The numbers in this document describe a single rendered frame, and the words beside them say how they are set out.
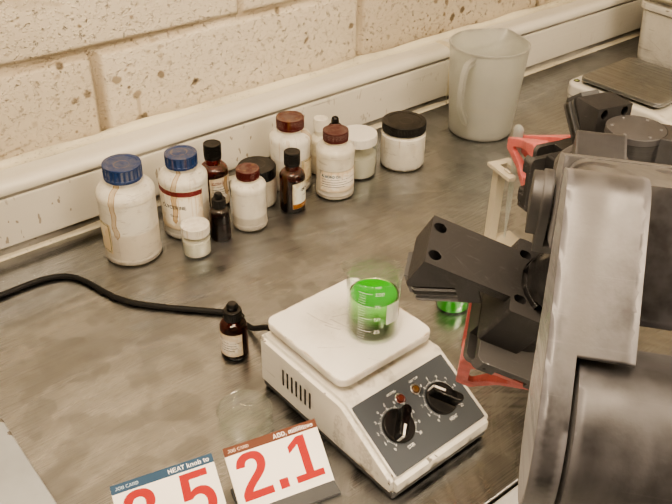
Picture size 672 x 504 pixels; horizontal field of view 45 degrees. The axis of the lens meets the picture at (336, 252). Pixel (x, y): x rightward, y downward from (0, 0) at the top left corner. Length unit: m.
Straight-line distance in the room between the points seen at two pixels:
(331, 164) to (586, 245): 0.87
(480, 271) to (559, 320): 0.31
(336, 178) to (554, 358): 0.89
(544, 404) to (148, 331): 0.71
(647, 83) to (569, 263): 1.27
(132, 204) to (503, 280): 0.54
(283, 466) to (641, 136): 0.45
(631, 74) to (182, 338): 0.98
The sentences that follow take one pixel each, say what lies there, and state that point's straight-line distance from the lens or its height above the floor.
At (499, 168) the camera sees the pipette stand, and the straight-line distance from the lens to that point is 1.02.
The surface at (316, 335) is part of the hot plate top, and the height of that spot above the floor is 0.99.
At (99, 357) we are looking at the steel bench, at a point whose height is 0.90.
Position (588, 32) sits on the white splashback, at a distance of 1.77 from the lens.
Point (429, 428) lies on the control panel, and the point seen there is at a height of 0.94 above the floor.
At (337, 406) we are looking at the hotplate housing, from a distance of 0.76.
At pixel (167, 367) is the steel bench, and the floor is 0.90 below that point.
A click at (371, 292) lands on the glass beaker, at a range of 0.74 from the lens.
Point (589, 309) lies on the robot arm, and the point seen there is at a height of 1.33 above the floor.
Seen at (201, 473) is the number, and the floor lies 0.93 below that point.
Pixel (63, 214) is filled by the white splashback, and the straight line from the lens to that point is 1.11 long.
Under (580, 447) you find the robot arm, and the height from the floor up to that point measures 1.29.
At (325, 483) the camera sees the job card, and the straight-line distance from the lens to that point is 0.77.
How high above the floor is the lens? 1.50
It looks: 34 degrees down
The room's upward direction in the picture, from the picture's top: 1 degrees clockwise
